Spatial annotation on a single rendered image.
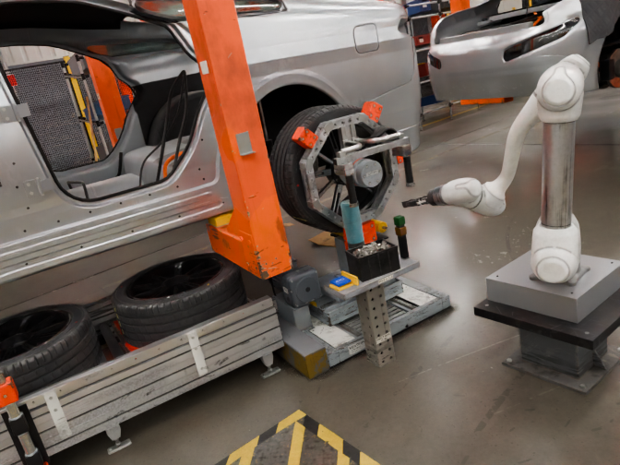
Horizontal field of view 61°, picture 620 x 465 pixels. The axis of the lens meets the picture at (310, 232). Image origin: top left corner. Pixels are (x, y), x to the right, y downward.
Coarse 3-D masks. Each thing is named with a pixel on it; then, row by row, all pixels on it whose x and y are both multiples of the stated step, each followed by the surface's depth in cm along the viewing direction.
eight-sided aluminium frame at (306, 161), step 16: (320, 128) 256; (336, 128) 256; (368, 128) 271; (320, 144) 254; (304, 160) 253; (384, 160) 281; (304, 176) 257; (304, 192) 261; (384, 192) 279; (320, 208) 260; (384, 208) 280; (336, 224) 272
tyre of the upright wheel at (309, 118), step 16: (304, 112) 274; (320, 112) 261; (336, 112) 264; (352, 112) 269; (288, 128) 270; (288, 144) 261; (272, 160) 273; (288, 160) 258; (288, 176) 259; (384, 176) 287; (288, 192) 263; (288, 208) 275; (304, 208) 265; (368, 208) 285; (320, 224) 271
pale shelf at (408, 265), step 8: (400, 264) 246; (408, 264) 245; (416, 264) 245; (392, 272) 239; (400, 272) 241; (360, 280) 238; (368, 280) 236; (376, 280) 235; (384, 280) 237; (328, 288) 238; (352, 288) 232; (360, 288) 231; (368, 288) 233; (344, 296) 228; (352, 296) 230
